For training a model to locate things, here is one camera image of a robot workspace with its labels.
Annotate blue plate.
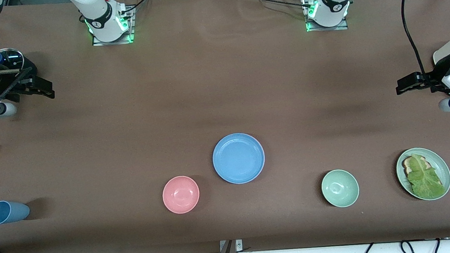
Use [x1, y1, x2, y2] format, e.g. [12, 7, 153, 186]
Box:
[210, 131, 267, 186]

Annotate black pot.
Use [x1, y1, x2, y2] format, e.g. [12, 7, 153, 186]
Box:
[0, 45, 38, 81]

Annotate glass lid with blue knob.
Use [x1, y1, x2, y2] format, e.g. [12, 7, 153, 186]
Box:
[0, 46, 25, 71]

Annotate toasted bread slice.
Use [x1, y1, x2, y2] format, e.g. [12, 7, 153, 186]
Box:
[401, 154, 433, 177]

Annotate green plate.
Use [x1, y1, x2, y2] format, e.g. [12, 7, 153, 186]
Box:
[394, 145, 450, 203]

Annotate green lettuce leaf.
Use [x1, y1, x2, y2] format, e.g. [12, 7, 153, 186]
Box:
[405, 151, 447, 201]

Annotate blue cup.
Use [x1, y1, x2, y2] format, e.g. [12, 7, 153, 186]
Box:
[0, 198, 31, 225]

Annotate green bowl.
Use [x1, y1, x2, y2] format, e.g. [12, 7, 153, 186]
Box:
[320, 168, 361, 209]

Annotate pink bowl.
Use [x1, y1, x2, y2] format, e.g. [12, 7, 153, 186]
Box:
[161, 174, 202, 215]

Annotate metal table bracket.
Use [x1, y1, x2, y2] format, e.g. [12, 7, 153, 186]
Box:
[219, 238, 243, 253]

